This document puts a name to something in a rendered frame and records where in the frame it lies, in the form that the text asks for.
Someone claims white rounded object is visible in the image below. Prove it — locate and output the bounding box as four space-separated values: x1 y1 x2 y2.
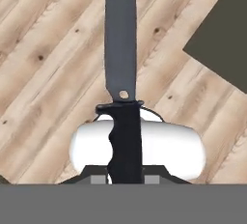
69 106 207 184

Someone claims black-handled grey-bladed knife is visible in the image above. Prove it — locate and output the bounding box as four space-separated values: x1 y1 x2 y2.
95 0 145 185

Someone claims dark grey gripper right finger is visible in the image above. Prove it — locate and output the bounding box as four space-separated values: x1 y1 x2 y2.
142 165 193 185

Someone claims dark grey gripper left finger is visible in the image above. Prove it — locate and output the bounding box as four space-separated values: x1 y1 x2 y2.
60 164 113 185

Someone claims dark grey-brown flat panel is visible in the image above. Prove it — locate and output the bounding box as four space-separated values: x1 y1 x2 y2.
181 0 247 95

